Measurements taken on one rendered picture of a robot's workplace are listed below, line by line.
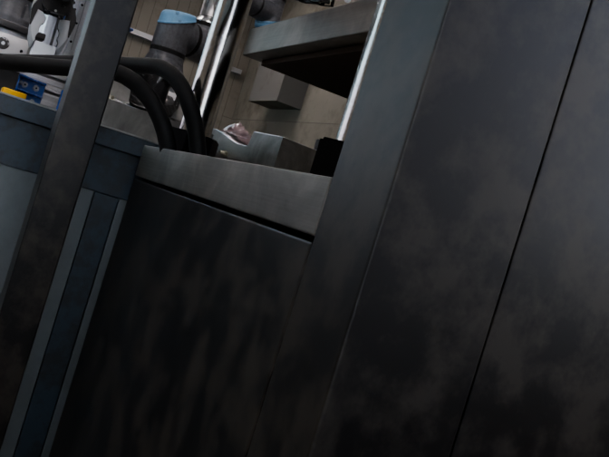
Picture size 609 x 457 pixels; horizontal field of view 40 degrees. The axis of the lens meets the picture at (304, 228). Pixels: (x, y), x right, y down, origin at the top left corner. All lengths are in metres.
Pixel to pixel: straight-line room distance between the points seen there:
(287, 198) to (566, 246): 0.29
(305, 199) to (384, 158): 0.14
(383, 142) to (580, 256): 0.22
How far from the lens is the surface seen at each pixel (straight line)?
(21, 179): 1.69
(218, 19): 1.58
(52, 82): 2.70
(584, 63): 0.82
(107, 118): 1.82
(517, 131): 0.77
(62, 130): 1.32
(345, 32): 1.17
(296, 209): 0.87
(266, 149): 2.02
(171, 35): 2.80
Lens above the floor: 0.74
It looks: level
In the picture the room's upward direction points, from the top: 17 degrees clockwise
